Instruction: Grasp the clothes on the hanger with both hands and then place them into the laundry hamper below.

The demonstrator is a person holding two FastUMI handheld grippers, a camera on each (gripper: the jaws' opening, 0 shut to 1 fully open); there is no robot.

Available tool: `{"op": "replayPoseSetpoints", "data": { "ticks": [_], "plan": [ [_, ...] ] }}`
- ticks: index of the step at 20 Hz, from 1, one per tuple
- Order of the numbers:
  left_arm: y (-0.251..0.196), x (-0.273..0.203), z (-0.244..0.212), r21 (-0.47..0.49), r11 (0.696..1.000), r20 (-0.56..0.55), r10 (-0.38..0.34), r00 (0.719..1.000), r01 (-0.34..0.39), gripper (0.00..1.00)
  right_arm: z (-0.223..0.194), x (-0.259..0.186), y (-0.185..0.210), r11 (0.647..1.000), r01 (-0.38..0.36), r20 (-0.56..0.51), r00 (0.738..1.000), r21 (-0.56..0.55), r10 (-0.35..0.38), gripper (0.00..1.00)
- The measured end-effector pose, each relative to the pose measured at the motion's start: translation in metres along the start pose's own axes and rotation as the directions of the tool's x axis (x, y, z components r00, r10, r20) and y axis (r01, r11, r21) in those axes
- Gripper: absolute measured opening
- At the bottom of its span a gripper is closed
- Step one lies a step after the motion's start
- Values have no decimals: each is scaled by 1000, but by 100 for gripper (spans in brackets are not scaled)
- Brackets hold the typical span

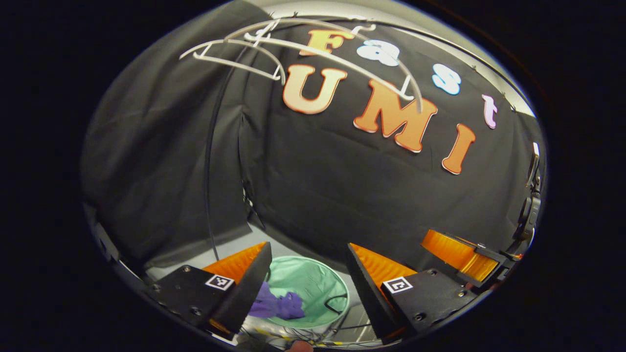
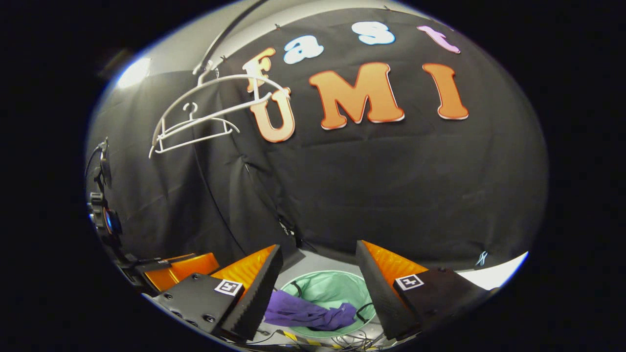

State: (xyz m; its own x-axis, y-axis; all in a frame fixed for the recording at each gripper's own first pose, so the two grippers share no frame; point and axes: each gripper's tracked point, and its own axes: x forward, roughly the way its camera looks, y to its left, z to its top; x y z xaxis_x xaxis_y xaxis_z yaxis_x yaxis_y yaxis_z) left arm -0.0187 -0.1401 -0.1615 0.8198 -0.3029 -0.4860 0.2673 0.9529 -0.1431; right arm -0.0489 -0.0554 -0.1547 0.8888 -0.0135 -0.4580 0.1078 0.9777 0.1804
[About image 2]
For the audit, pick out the ceiling light panel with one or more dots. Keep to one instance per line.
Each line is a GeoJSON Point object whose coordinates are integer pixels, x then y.
{"type": "Point", "coordinates": [133, 73]}

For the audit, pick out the green laundry hamper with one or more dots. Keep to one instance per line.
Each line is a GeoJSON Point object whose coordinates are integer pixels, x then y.
{"type": "Point", "coordinates": [332, 288]}

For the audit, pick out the yellow black floor tape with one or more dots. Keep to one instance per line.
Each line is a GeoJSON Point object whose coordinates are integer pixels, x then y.
{"type": "Point", "coordinates": [293, 337]}

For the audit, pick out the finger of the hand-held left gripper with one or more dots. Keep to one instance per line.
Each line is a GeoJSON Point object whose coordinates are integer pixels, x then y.
{"type": "Point", "coordinates": [190, 268]}

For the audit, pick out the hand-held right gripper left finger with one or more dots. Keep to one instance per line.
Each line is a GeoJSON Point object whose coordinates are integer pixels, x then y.
{"type": "Point", "coordinates": [259, 293]}

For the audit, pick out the white plastic hanger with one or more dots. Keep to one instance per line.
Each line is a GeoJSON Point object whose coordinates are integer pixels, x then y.
{"type": "Point", "coordinates": [195, 142]}
{"type": "Point", "coordinates": [234, 76]}

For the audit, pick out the black clothes rack rail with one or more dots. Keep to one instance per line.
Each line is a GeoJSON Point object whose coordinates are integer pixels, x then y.
{"type": "Point", "coordinates": [215, 41]}

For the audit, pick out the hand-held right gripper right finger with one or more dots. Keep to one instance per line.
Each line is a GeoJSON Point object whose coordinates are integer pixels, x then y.
{"type": "Point", "coordinates": [379, 293]}

